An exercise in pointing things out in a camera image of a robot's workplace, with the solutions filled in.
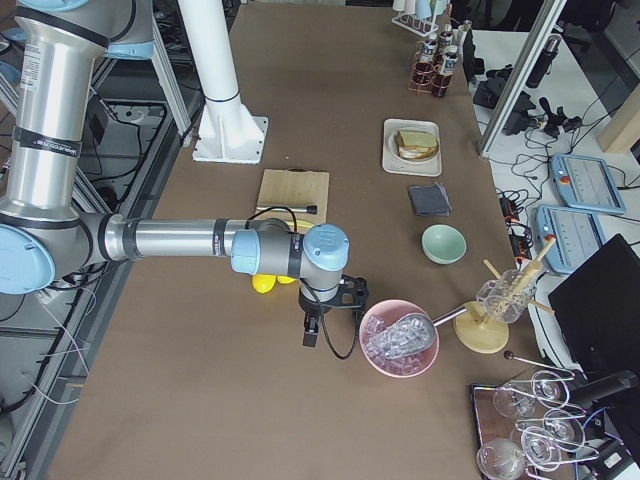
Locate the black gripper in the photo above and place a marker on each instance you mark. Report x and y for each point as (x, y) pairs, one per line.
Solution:
(309, 305)

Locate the white round plate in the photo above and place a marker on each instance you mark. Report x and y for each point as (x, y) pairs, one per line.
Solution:
(414, 144)

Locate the bread slice with fried egg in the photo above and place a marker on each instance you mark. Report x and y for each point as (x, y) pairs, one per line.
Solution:
(417, 155)

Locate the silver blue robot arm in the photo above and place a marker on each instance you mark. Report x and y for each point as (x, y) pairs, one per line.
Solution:
(43, 238)

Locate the cream rabbit tray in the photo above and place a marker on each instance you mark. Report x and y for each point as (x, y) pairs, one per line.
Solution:
(393, 163)

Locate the yellow lemon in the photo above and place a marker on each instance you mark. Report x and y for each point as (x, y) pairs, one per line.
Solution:
(263, 283)
(285, 280)

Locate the pink bowl with ice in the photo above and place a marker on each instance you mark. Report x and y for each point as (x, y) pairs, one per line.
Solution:
(376, 320)

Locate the steel ice scoop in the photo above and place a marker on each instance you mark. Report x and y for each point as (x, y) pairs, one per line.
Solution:
(413, 333)

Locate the yellow plastic knife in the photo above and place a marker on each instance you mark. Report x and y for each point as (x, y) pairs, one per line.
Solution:
(300, 225)

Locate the steel muddler black tip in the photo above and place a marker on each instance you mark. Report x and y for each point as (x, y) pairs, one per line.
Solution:
(290, 208)

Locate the bamboo cutting board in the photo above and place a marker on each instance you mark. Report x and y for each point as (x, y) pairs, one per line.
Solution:
(305, 192)

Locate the green ceramic bowl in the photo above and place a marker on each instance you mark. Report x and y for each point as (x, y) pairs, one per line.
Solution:
(443, 244)

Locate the wooden mug tree stand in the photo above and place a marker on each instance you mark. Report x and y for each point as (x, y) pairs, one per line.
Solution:
(477, 330)

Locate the grey folded cloth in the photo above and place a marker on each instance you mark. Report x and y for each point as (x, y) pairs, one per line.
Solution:
(430, 200)

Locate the clear glass mug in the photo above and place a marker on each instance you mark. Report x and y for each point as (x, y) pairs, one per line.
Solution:
(506, 298)

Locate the wine glass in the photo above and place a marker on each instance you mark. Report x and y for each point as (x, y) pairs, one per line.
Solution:
(550, 389)
(514, 400)
(540, 448)
(501, 459)

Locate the tea bottle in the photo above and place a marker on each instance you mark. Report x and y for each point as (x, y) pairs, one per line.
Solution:
(445, 38)
(427, 54)
(445, 72)

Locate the blue teach pendant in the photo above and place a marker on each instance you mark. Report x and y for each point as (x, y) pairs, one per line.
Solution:
(578, 235)
(586, 183)

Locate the black laptop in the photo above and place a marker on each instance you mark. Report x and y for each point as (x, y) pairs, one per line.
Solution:
(597, 309)

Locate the white cup rack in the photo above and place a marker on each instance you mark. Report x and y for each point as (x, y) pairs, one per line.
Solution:
(419, 16)

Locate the black thermos bottle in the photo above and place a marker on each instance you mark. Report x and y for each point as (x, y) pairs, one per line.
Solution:
(544, 61)

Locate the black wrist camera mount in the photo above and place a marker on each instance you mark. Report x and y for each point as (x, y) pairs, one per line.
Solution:
(352, 293)

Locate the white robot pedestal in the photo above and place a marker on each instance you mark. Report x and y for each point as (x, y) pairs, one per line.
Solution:
(228, 132)

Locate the copper wire bottle rack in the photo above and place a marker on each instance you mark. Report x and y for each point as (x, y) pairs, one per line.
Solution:
(422, 83)

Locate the aluminium frame post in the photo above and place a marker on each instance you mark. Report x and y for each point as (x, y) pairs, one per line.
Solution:
(540, 31)

